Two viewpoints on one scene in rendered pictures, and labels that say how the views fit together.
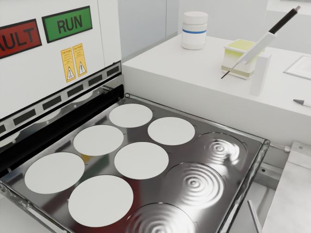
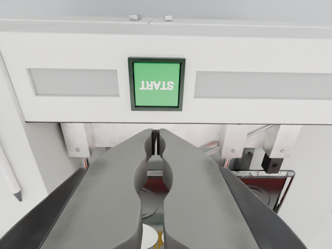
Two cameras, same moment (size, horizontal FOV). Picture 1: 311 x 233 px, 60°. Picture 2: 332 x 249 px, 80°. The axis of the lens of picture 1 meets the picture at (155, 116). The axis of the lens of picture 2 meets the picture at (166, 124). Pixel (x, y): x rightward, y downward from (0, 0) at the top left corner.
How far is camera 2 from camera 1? 0.41 m
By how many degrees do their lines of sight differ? 47
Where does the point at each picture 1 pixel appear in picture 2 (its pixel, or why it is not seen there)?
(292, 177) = (117, 139)
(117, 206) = not seen: hidden behind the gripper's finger
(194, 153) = (153, 214)
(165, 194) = not seen: hidden behind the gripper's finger
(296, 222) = (174, 127)
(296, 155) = (90, 148)
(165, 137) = (147, 236)
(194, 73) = not seen: outside the picture
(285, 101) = (30, 203)
